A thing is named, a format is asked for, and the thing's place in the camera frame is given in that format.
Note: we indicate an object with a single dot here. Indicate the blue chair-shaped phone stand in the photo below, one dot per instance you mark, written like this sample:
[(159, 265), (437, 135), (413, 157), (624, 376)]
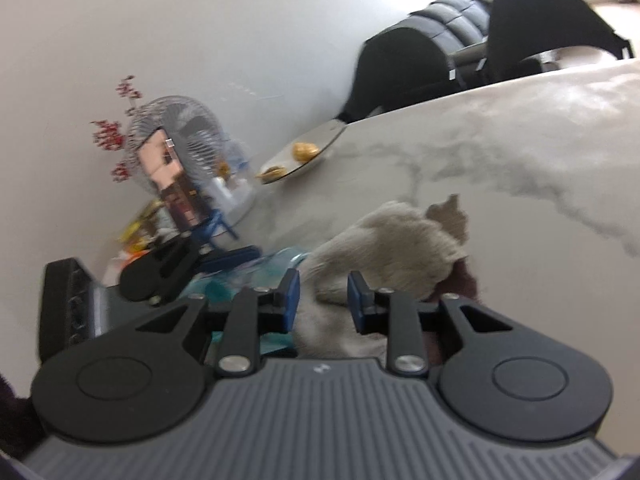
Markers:
[(212, 227)]

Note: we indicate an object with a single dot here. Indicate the black dining chair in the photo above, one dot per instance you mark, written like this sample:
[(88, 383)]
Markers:
[(400, 65), (545, 20)]

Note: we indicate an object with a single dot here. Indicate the white desk fan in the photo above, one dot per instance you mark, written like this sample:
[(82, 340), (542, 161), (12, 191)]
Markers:
[(200, 130)]

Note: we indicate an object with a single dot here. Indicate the smartphone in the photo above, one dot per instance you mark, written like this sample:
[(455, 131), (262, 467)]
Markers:
[(170, 175)]

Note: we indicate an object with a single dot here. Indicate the orange packet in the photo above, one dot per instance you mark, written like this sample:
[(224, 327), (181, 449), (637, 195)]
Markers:
[(135, 256)]

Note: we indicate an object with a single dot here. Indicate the brown food pieces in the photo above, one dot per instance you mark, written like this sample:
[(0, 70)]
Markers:
[(271, 173)]

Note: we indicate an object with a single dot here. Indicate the teal plastic water bottle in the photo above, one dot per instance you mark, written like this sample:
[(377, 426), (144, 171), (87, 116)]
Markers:
[(250, 280)]

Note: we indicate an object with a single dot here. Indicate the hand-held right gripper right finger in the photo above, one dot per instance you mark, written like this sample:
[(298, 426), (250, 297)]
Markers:
[(356, 302)]

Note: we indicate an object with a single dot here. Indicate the grey towel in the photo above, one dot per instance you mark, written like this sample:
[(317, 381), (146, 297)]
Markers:
[(390, 250)]

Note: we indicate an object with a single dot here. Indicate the red berry branch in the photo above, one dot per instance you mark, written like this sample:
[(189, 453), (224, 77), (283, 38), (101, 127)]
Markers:
[(112, 135)]

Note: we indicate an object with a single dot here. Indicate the clear plastic container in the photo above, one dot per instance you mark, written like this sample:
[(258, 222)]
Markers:
[(235, 160)]

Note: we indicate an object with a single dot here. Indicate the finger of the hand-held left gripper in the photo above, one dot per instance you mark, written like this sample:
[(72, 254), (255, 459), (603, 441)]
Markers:
[(182, 260), (230, 259)]

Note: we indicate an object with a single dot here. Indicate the dark grey sofa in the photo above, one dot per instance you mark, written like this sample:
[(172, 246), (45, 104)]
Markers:
[(455, 15)]

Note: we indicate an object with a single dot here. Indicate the white plate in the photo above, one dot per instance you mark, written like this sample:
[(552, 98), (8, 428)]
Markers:
[(320, 140)]

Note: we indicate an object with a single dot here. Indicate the yellow-lid jars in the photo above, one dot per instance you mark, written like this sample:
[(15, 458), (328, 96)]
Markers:
[(140, 225)]

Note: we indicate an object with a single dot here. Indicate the yellow food piece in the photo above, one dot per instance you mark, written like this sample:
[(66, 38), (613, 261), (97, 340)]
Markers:
[(305, 151)]

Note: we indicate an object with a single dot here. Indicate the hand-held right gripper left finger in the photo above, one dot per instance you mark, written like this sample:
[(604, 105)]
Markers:
[(290, 300)]

